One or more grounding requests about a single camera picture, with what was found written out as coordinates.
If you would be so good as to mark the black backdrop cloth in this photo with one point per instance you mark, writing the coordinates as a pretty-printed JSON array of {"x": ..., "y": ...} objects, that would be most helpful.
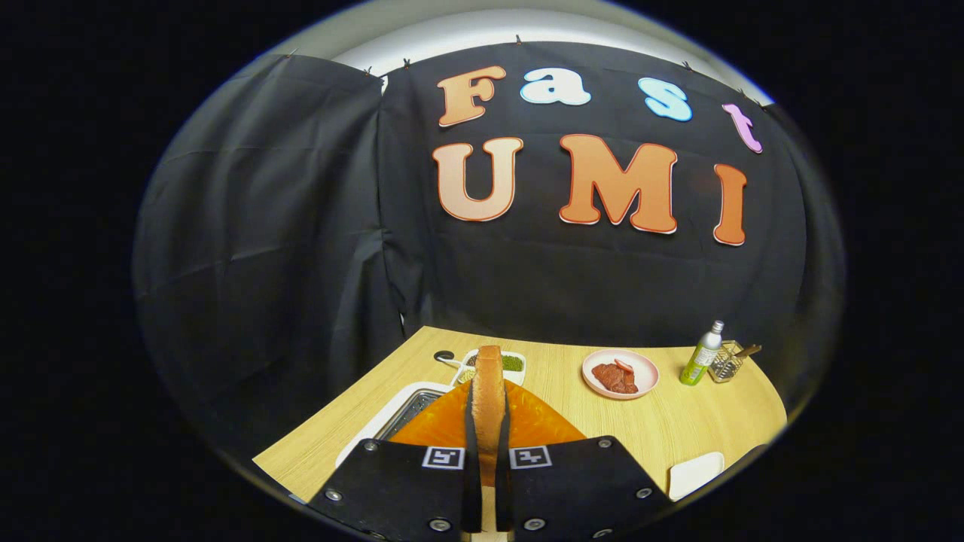
[{"x": 301, "y": 263}]

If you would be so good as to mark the white divided condiment dish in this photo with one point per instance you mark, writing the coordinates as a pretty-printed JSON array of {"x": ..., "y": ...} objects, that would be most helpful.
[{"x": 514, "y": 363}]

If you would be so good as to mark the white toaster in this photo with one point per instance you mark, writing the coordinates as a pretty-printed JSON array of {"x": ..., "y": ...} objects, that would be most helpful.
[{"x": 410, "y": 410}]

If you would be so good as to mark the green label metal bottle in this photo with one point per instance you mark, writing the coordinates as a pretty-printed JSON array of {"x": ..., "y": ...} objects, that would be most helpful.
[{"x": 700, "y": 361}]

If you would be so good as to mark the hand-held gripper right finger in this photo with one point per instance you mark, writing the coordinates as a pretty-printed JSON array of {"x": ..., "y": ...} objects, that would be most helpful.
[{"x": 504, "y": 489}]

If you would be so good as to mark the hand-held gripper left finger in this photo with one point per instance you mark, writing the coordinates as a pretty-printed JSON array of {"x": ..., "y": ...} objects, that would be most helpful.
[{"x": 472, "y": 489}]

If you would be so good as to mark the brown meat piece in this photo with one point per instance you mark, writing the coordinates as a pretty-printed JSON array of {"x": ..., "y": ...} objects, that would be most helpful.
[{"x": 614, "y": 379}]

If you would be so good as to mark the pink plate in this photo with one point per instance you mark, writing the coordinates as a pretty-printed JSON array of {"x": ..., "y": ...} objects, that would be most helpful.
[{"x": 644, "y": 369}]

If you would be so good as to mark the red sausage piece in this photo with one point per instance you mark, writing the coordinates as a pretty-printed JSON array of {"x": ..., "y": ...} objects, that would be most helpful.
[{"x": 623, "y": 366}]

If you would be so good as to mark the toasted bread slice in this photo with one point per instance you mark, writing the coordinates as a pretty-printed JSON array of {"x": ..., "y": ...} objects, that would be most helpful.
[{"x": 488, "y": 391}]

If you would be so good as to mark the white rectangular plate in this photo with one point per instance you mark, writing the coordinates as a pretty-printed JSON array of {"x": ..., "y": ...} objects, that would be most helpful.
[{"x": 697, "y": 474}]

